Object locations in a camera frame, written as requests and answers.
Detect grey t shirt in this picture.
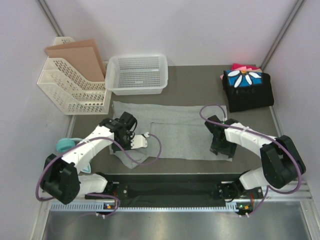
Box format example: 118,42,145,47
112,101,232,169

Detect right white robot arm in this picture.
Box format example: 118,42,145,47
204,115,306,198

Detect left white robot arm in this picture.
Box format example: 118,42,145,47
36,112,138,205

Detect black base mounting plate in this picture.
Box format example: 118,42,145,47
84,172,263,207

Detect white perforated plastic basket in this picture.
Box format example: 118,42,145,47
105,54,169,96

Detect black folded flower t shirt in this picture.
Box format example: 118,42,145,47
222,70,275,113

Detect teal cat ear headphones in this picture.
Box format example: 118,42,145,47
55,138,92,174

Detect pink folded t shirt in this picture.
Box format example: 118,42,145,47
231,63,262,73

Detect brown cardboard folder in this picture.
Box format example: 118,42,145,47
44,38,106,82

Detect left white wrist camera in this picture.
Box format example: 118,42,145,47
130,132,150,150

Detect grey slotted cable duct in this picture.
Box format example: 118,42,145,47
50,201,250,213

